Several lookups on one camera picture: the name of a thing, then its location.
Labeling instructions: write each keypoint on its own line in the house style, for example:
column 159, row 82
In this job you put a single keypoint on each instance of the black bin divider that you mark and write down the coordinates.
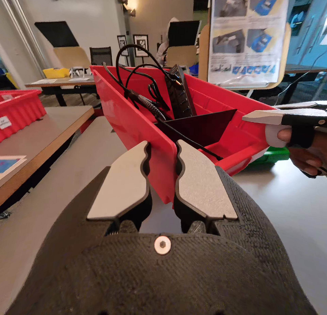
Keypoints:
column 199, row 128

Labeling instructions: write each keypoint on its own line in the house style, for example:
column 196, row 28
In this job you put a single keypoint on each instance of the blue bin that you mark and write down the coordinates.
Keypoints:
column 194, row 70

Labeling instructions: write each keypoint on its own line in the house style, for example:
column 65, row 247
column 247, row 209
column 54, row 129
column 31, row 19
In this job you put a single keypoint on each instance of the wood-edged grey table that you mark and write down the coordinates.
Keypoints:
column 38, row 130

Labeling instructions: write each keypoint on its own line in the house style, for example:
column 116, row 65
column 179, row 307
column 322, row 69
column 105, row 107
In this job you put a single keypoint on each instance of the wooden table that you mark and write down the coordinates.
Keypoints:
column 63, row 81

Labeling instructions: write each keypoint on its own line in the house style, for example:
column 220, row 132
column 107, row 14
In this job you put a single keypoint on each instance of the black mesh chair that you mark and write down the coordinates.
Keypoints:
column 101, row 56

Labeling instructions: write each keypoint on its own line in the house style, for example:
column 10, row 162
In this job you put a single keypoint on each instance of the wooden board with black sheet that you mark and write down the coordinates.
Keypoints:
column 58, row 35
column 184, row 33

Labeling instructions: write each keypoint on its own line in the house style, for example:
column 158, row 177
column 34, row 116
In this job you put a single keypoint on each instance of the white metal stand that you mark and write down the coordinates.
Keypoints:
column 79, row 72

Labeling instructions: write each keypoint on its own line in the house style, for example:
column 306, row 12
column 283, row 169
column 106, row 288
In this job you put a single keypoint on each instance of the wall spotlight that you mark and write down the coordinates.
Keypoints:
column 125, row 0

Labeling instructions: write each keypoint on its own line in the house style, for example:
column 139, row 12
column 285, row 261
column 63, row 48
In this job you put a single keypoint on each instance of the dark table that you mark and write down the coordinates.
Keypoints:
column 301, row 69

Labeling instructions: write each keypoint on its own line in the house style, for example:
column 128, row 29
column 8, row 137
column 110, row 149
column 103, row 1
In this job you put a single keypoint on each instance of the yellow bin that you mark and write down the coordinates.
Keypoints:
column 55, row 73

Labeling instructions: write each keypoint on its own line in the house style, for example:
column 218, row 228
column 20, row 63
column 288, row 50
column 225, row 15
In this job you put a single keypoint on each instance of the black USB hub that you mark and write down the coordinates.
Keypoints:
column 182, row 100

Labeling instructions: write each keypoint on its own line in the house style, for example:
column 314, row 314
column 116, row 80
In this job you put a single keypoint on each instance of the white paper sheet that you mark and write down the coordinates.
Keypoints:
column 10, row 164

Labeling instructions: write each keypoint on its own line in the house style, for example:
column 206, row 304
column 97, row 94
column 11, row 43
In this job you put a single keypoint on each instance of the green object behind bin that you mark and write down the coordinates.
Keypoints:
column 273, row 156

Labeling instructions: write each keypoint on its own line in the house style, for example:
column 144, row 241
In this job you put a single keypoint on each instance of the black and white marker sign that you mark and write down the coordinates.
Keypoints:
column 122, row 45
column 141, row 45

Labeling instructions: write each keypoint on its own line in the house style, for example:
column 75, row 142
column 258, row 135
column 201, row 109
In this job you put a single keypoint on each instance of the framed wall picture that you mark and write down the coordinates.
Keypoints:
column 301, row 15

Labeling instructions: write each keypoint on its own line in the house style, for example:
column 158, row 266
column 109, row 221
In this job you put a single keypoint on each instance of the red plastic bin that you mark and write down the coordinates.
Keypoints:
column 132, row 130

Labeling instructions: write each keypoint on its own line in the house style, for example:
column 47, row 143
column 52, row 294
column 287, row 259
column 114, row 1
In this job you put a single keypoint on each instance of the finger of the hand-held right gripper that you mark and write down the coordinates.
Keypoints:
column 263, row 116
column 296, row 105

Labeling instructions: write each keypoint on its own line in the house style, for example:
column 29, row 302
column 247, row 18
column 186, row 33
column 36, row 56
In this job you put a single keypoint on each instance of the ribbed red bin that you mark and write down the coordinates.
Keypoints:
column 20, row 110

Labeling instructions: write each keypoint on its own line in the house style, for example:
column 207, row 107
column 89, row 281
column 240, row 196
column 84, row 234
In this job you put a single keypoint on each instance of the person's right hand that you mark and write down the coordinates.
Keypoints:
column 309, row 159

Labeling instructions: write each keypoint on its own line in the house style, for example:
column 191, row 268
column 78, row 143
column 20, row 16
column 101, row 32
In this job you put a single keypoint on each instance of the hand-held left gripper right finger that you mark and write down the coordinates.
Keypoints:
column 204, row 189

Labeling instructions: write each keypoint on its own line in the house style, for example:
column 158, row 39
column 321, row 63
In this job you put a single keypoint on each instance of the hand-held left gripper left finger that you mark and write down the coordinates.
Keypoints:
column 122, row 182

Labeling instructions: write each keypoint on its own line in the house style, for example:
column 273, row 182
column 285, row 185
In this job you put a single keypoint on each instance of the wooden instruction board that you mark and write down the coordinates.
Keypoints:
column 245, row 20

